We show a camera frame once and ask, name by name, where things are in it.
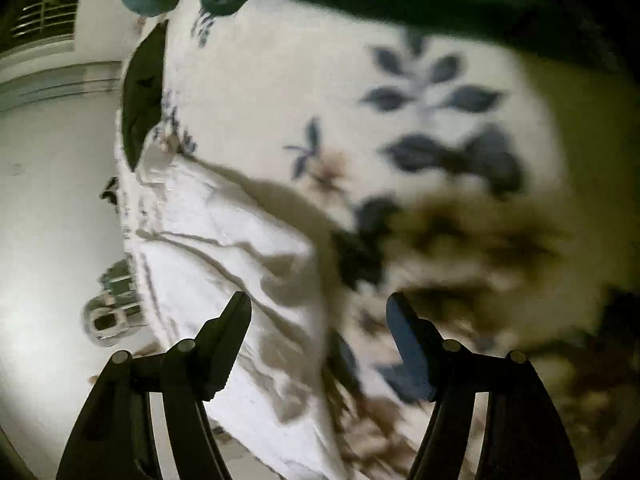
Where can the white cloth garment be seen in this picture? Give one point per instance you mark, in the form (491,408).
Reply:
(200,240)

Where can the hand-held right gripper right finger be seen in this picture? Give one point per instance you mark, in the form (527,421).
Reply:
(412,347)

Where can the floral printed bed blanket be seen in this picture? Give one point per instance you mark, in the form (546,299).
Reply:
(390,160)

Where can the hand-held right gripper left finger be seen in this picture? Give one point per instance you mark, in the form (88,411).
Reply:
(227,345)

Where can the black cloth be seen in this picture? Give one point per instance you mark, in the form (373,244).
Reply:
(142,95)

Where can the window with grille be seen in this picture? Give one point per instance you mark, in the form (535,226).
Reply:
(47,2)

